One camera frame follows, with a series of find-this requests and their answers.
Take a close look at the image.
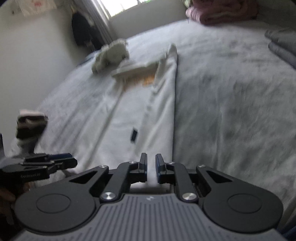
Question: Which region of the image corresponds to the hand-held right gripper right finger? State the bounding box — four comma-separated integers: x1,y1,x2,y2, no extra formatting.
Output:
155,153,235,202

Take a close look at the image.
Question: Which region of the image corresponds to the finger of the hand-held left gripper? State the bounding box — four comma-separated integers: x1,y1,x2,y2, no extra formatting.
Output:
46,158,78,173
24,153,72,163

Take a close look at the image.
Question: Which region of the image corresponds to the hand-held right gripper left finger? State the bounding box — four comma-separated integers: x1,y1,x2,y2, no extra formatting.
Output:
69,152,148,202

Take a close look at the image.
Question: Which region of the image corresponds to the white printed sweatshirt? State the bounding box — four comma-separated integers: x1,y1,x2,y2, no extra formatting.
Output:
35,43,179,194

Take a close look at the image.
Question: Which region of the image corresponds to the person's left hand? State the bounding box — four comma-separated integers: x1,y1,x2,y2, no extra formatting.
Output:
0,187,16,209

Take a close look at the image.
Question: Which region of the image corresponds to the bed with grey sheet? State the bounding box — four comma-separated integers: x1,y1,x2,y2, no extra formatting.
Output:
35,19,296,241

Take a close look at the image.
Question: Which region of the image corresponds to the white plush dog toy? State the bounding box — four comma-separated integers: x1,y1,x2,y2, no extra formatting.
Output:
91,39,130,75

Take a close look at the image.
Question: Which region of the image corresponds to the dark hanging jacket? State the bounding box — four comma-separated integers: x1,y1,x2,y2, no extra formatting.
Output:
71,11,102,50

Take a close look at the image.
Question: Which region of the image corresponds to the grey curtain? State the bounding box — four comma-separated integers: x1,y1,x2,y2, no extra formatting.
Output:
79,0,118,44

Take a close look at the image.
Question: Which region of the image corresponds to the window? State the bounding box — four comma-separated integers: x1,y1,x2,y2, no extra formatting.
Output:
92,0,185,18

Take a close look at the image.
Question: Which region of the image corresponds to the pink folded quilt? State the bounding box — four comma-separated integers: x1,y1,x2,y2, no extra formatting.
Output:
186,0,258,25

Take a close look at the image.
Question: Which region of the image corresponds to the light grey folded garment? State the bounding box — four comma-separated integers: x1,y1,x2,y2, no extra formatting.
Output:
268,43,296,70

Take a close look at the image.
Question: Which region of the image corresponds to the covered wall air conditioner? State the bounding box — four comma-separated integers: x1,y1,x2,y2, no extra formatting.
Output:
11,0,57,16

